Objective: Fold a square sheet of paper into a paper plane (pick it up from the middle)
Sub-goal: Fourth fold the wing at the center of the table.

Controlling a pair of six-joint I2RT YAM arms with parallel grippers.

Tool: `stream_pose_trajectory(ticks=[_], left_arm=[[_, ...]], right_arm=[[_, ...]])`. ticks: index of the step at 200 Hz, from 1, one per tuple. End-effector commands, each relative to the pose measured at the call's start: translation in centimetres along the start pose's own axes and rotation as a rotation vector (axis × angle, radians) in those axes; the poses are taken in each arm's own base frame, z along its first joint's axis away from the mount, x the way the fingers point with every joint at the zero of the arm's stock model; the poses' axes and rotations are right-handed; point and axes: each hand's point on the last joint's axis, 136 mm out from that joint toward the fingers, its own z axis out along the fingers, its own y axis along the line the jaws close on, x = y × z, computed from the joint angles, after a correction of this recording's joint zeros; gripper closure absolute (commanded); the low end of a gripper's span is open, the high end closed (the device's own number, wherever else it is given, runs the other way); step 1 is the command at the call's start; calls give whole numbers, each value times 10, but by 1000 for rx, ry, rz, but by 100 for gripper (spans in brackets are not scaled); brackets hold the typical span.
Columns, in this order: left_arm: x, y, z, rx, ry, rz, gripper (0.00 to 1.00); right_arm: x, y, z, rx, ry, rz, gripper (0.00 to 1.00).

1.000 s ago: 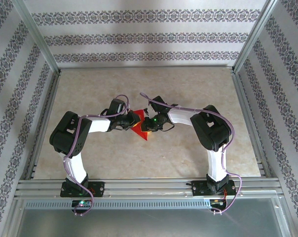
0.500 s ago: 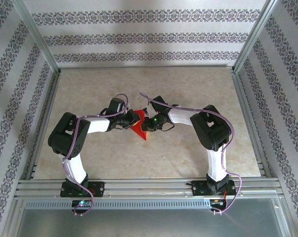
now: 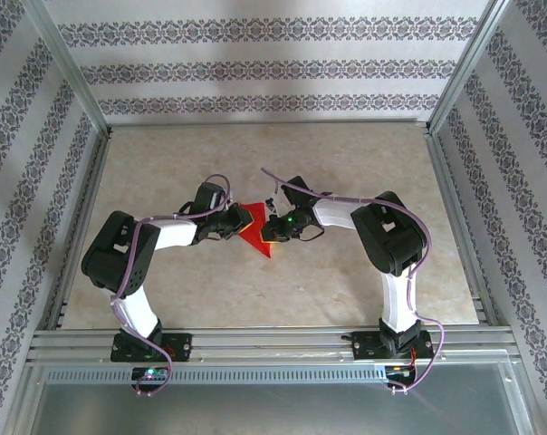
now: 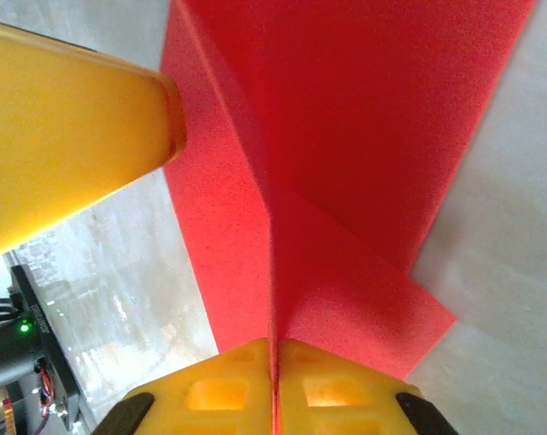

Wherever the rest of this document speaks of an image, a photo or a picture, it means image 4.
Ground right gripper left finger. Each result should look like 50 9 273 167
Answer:
99 338 273 435

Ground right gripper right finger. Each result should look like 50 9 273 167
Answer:
277 339 458 435

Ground red paper sheet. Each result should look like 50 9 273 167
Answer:
158 0 538 435

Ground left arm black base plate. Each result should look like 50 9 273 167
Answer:
8 265 82 431

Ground left arm thin red wire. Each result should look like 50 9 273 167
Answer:
35 357 60 418

